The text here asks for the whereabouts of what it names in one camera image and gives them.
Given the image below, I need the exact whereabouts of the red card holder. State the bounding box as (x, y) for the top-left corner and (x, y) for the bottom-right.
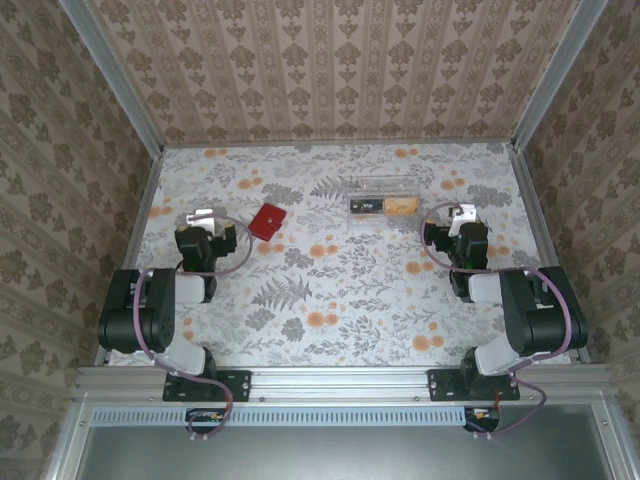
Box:
(248, 202), (289, 239)

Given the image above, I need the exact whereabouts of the gold credit card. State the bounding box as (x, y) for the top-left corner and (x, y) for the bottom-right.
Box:
(384, 196), (419, 217)

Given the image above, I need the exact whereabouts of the black VIP credit card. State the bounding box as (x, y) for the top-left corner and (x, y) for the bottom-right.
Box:
(349, 198), (385, 217)

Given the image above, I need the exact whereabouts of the clear plastic box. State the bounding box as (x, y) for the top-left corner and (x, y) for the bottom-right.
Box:
(345, 174), (420, 232)

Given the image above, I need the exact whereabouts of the floral table cover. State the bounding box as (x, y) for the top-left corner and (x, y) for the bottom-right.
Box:
(107, 143), (576, 369)

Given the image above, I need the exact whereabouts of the grey metal sheet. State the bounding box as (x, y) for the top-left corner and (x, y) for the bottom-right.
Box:
(47, 403), (639, 480)

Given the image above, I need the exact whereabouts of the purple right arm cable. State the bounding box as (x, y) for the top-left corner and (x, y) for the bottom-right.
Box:
(421, 201), (576, 441)

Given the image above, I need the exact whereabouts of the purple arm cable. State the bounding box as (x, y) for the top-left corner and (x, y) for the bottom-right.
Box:
(421, 201), (576, 441)
(132, 212), (254, 441)

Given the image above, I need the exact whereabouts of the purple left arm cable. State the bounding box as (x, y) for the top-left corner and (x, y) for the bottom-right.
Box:
(132, 212), (254, 441)

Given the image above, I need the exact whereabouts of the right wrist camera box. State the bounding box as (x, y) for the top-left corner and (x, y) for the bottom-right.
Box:
(448, 202), (479, 237)

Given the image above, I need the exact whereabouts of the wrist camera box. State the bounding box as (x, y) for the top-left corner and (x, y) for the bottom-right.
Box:
(448, 202), (479, 237)
(185, 208), (217, 234)

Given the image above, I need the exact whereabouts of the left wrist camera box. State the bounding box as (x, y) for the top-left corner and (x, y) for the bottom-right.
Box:
(185, 208), (217, 234)

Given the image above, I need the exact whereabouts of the aluminium side rail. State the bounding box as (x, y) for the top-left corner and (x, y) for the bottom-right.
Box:
(507, 144), (591, 364)
(93, 147), (166, 366)

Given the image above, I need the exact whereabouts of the aluminium back rail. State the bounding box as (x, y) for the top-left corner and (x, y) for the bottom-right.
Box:
(162, 139), (516, 149)

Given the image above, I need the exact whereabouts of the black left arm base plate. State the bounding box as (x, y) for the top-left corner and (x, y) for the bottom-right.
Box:
(162, 368), (251, 403)

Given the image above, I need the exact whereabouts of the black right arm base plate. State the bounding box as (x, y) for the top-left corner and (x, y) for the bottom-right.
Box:
(427, 368), (521, 403)

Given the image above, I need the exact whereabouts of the aluminium mounting rail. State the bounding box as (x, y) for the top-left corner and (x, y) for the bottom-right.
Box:
(74, 364), (615, 403)

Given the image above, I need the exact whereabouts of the black connector with wires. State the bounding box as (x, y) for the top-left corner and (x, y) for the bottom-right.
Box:
(463, 405), (502, 434)
(185, 407), (226, 435)

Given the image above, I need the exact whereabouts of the aluminium frame post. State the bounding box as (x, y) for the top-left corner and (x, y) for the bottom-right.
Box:
(510, 0), (610, 151)
(56, 0), (166, 154)

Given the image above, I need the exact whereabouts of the grey slotted cable duct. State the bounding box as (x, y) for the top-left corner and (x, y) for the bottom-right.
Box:
(92, 405), (501, 428)

